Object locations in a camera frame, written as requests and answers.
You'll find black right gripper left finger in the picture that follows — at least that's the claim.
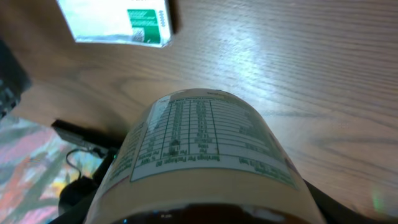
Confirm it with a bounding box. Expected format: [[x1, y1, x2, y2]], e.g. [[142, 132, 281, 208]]
[[49, 187, 97, 224]]

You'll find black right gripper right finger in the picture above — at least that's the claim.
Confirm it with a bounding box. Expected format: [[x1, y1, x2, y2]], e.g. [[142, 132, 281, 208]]
[[304, 180, 397, 224]]

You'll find green lid jar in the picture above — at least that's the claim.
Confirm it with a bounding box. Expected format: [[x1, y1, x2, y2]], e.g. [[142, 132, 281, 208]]
[[84, 89, 325, 223]]

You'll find white green medicine box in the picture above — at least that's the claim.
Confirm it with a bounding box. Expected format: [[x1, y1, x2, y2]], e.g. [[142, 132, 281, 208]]
[[57, 0, 173, 48]]

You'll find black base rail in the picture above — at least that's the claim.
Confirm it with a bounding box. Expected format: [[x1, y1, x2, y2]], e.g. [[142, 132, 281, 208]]
[[51, 119, 122, 158]]

